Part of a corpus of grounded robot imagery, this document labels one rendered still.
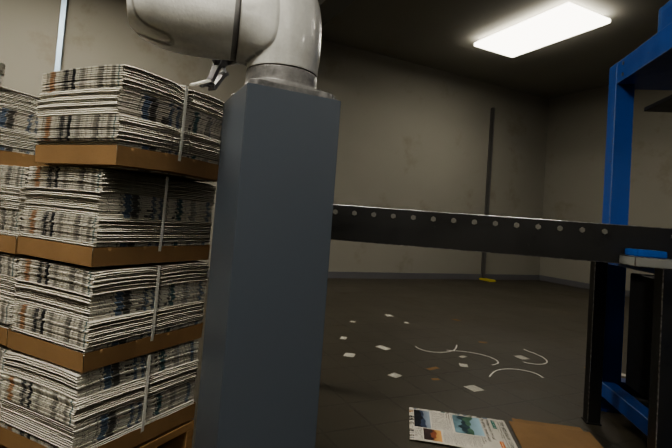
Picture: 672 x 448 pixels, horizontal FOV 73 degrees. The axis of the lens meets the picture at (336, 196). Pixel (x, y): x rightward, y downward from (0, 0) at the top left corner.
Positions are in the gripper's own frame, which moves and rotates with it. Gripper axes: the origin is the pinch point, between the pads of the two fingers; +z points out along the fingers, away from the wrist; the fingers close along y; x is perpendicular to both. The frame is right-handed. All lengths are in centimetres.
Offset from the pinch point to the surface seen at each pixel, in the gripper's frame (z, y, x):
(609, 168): -117, 74, -121
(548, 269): -565, 401, -88
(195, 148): 21.9, 20.5, -15.2
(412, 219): -21, 58, -59
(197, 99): 16.0, 8.8, -14.5
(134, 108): 37.0, 6.3, -15.2
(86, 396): 67, 64, -10
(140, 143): 38.5, 14.1, -15.6
